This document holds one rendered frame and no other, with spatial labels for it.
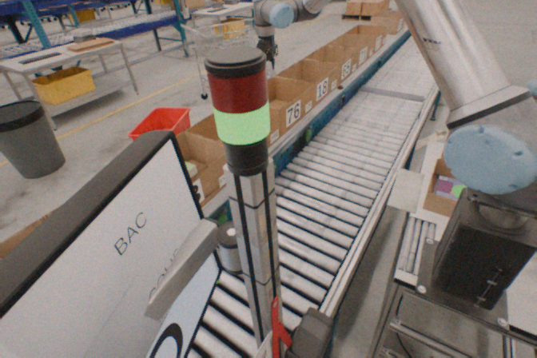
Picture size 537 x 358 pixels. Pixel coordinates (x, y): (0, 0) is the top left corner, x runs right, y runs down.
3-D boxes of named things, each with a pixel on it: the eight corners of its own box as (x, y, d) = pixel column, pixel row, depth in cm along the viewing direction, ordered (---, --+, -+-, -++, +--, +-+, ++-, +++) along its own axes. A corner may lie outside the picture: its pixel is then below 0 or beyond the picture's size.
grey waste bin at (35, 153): (10, 188, 280) (-34, 131, 243) (21, 161, 318) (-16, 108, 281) (69, 172, 296) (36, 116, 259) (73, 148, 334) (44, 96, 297)
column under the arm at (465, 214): (503, 264, 105) (549, 198, 86) (508, 332, 88) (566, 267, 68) (424, 237, 117) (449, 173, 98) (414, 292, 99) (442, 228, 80)
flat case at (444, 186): (467, 184, 138) (468, 181, 137) (467, 211, 124) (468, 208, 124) (435, 177, 143) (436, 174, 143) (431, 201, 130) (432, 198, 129)
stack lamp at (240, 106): (249, 149, 25) (241, 83, 22) (207, 135, 28) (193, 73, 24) (280, 124, 28) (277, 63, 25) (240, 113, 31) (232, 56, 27)
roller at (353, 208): (367, 223, 131) (369, 215, 128) (271, 184, 156) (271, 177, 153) (371, 216, 134) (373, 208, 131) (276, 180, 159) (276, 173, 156)
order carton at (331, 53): (338, 86, 212) (340, 63, 202) (302, 80, 226) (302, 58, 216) (357, 69, 238) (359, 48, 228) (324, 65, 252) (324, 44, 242)
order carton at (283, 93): (281, 137, 160) (280, 109, 150) (239, 125, 174) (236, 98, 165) (313, 108, 186) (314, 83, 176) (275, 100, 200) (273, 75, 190)
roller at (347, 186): (377, 204, 140) (379, 197, 137) (284, 172, 164) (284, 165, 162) (379, 199, 143) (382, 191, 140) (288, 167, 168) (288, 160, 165)
